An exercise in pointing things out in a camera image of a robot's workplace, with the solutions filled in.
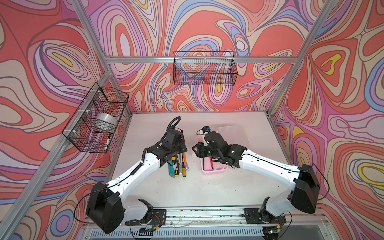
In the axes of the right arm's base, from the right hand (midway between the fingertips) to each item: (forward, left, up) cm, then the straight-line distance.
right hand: (197, 151), depth 78 cm
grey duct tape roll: (+12, +44, +16) cm, 49 cm away
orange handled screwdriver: (-3, +8, -16) cm, 18 cm away
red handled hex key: (-11, -6, +8) cm, 15 cm away
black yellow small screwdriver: (-3, +12, -16) cm, 20 cm away
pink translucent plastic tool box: (+20, -26, -14) cm, 36 cm away
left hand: (+6, +6, 0) cm, 8 cm away
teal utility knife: (-2, +16, -17) cm, 23 cm away
